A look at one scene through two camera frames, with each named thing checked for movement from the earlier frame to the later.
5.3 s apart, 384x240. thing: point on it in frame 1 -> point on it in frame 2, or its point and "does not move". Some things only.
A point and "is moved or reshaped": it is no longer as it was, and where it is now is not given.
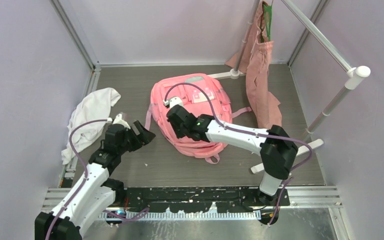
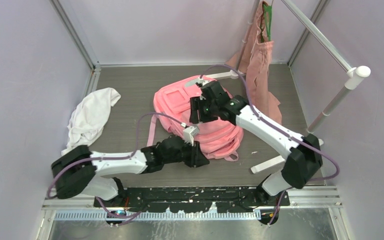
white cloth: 95,106 does not move
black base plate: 188,199 does not move
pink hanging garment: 253,60 does not move
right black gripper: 178,133 -> 197,104
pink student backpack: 189,99 is moved or reshaped
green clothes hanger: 267,10 does not move
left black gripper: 144,137 -> 197,158
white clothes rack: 355,75 does not move
